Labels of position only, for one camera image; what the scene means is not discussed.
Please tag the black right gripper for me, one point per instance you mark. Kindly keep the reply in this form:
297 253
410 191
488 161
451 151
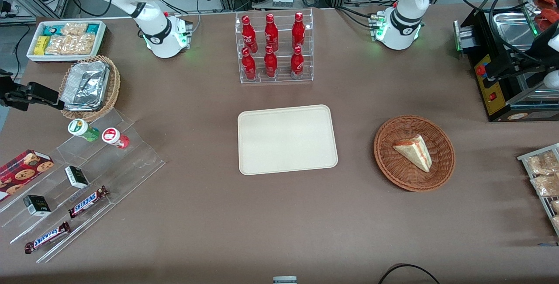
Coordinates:
13 93

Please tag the green gum bottle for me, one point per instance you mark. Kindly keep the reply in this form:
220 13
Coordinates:
79 127

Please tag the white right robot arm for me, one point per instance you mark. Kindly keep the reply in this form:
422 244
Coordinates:
159 35

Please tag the red gum bottle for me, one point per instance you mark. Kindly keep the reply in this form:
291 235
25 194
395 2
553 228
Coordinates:
112 136

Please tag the beige plastic tray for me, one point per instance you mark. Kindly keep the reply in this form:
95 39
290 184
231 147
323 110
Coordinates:
287 140

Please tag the steel tray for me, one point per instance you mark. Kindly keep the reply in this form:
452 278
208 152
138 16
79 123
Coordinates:
511 28

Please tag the tray of packaged snacks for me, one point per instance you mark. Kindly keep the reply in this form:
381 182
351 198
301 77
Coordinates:
530 156

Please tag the aluminium foil container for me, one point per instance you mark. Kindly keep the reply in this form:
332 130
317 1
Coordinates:
85 85

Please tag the white plastic snack bin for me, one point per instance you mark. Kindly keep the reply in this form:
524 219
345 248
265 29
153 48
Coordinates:
32 57

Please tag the yellow snack packet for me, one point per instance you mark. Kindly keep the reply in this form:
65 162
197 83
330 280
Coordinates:
42 45

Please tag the clear bag of crackers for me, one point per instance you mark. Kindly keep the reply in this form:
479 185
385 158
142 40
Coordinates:
74 29
72 44

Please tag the light wicker basket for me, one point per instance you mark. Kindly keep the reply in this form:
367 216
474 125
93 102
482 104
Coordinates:
114 87

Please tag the teal snack packet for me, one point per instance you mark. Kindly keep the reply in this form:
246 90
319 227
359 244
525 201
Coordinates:
92 29
52 29

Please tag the red cookie box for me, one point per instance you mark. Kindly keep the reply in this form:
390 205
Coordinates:
22 170

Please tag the small black white box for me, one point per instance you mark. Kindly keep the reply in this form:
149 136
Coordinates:
77 177
37 205

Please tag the clear acrylic tiered shelf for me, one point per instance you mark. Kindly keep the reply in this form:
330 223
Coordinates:
131 161

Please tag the Snickers chocolate bar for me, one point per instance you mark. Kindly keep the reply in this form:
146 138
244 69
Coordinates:
47 237
87 202

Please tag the red cola bottle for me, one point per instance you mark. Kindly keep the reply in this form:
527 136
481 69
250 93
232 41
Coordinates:
298 30
270 63
249 66
297 63
271 32
248 35

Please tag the clear acrylic bottle rack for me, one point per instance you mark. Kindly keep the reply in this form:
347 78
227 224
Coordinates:
284 46

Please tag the white power strip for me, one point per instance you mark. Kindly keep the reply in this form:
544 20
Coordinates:
283 1

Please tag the round brown wicker basket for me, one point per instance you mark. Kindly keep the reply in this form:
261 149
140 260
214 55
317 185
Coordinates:
393 166

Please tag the wrapped sandwich wedge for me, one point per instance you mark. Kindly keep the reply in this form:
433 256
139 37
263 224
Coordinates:
415 150

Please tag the black sealing machine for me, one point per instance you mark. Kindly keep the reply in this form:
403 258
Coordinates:
498 83

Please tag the clear bag of snacks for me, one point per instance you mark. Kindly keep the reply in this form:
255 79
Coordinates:
543 164
546 185

